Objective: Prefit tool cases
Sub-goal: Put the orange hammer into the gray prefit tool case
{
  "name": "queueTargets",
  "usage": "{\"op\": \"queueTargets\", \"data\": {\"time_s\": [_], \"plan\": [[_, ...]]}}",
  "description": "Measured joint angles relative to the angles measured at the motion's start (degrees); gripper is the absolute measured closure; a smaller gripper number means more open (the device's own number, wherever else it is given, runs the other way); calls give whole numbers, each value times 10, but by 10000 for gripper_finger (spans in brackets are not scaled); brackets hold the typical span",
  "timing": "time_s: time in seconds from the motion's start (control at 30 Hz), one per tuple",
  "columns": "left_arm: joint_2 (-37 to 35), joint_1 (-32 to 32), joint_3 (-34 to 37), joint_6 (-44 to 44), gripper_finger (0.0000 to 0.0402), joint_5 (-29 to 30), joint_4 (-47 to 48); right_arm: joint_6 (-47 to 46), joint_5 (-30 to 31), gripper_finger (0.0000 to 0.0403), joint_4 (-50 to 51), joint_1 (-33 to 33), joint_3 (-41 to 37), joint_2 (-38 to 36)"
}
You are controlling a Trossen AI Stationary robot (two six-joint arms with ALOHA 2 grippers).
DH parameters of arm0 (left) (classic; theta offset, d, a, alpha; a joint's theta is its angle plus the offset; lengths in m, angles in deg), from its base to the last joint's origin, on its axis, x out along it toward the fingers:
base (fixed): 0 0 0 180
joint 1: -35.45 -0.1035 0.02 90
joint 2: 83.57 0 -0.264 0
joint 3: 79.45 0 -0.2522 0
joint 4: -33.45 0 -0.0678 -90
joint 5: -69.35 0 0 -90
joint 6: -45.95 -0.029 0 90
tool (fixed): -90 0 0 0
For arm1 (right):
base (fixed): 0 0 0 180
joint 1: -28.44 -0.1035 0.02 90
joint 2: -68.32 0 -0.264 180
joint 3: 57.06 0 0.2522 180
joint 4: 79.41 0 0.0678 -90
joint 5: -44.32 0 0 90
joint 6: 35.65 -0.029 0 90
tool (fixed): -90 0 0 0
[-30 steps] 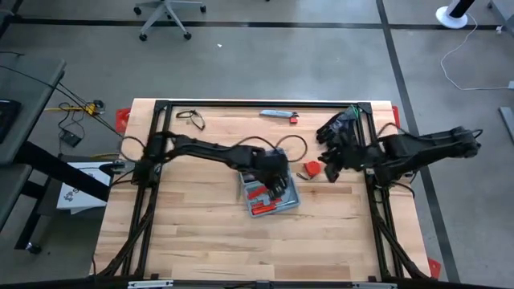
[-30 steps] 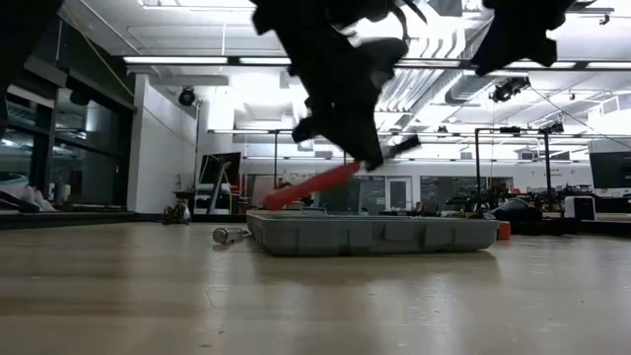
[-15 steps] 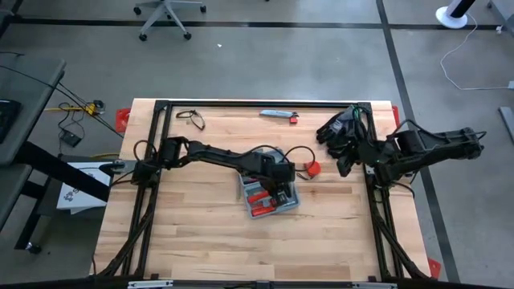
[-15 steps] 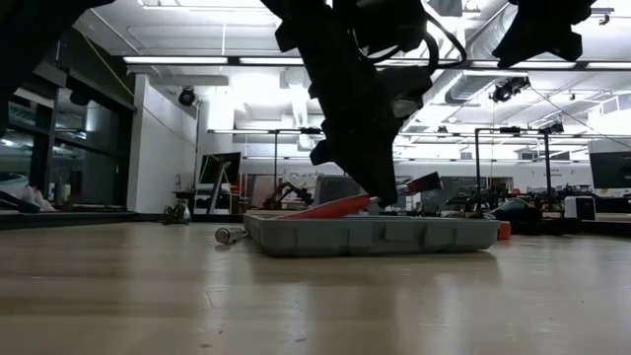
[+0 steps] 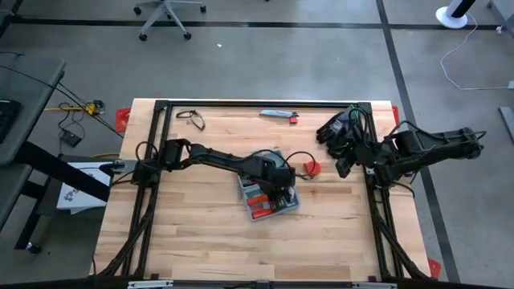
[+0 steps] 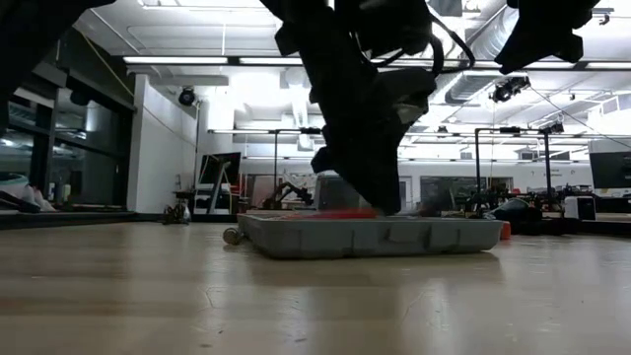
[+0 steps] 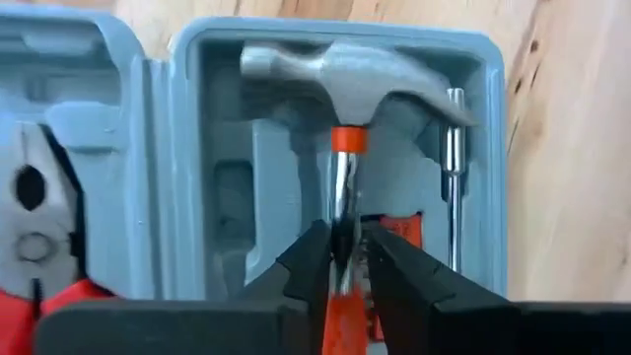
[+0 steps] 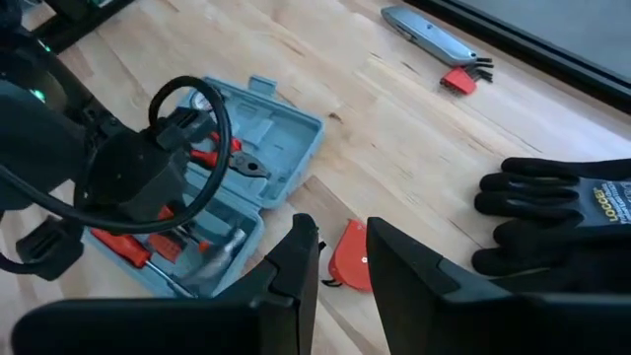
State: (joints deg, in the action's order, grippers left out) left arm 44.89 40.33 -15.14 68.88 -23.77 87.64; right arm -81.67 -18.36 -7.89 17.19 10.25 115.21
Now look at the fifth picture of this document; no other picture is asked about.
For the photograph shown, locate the grey desk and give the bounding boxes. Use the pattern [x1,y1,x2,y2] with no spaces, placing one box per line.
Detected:
[0,51,112,254]

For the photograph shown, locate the white floor cable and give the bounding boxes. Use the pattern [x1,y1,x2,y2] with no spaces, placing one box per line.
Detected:
[439,14,514,92]

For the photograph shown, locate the clear safety glasses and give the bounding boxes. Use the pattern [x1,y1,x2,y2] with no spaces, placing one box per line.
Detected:
[175,110,207,132]

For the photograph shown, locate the red tape measure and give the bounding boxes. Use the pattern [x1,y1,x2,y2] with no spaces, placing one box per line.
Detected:
[304,161,322,178]

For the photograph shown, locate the black keyboard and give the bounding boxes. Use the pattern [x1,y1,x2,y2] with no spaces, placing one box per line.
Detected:
[0,99,22,144]

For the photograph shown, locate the black aluminium table frame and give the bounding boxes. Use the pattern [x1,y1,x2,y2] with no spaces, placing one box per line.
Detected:
[98,99,430,282]

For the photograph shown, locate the black work glove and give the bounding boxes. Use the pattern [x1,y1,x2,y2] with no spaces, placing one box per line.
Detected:
[327,120,362,161]
[316,112,349,144]

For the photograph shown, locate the grey plastic tool case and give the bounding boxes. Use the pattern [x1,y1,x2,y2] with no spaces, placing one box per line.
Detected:
[236,150,301,222]

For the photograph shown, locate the yellow plug cable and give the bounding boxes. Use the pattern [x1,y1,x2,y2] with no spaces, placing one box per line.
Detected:
[43,102,100,117]

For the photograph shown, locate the red handled screwdriver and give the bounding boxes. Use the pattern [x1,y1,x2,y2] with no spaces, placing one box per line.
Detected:
[251,206,278,220]

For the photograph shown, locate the black power adapter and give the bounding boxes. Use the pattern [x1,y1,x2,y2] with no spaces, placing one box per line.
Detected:
[59,130,81,148]

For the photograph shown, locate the grey utility knife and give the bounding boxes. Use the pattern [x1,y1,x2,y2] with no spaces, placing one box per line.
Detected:
[259,109,299,120]

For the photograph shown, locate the silver metal bracket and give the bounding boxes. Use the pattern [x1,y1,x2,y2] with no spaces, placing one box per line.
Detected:
[127,279,174,289]
[352,282,398,289]

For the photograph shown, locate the white cardboard box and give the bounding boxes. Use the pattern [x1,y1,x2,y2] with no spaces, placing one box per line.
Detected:
[55,161,114,214]

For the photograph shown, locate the office chair base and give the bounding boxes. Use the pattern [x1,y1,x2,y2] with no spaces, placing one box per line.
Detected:
[133,0,207,42]

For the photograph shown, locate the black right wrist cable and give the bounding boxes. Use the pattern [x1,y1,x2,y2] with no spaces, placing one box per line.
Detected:
[347,106,421,142]

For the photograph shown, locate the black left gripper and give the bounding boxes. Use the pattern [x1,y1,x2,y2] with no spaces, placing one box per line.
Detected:
[260,158,297,206]

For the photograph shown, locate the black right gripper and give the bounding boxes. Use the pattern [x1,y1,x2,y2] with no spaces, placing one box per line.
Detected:
[336,142,382,179]

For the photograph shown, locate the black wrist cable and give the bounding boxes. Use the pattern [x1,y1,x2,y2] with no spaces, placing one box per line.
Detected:
[248,149,318,181]
[347,106,421,142]

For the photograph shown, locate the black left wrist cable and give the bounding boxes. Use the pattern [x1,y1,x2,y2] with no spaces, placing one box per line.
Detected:
[248,149,318,181]

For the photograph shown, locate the white round fan base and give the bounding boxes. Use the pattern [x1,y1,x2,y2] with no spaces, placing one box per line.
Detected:
[435,0,479,30]

